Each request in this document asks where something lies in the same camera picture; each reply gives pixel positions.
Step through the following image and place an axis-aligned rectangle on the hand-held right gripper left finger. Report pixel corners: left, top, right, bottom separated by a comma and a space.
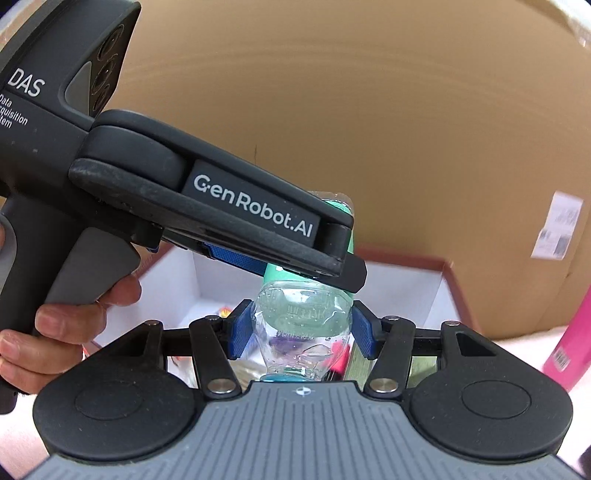
90, 299, 256, 400

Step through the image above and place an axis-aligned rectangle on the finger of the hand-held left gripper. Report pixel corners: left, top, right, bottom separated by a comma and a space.
201, 242, 271, 276
277, 223, 368, 294

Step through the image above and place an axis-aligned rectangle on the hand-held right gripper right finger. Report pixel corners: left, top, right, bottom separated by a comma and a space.
352, 300, 514, 400

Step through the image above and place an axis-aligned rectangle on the green label plastic bottle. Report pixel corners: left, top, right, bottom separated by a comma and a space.
254, 190, 356, 384

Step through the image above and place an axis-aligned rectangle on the red-rimmed white storage box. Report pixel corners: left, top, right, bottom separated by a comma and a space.
85, 242, 483, 384

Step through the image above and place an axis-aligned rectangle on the person's left hand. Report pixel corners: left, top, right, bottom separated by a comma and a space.
0, 275, 143, 393

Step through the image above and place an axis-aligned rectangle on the large cardboard box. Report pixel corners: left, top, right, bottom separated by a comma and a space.
104, 0, 591, 340

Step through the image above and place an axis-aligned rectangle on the pink bottle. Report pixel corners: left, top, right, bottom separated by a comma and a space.
541, 286, 591, 391

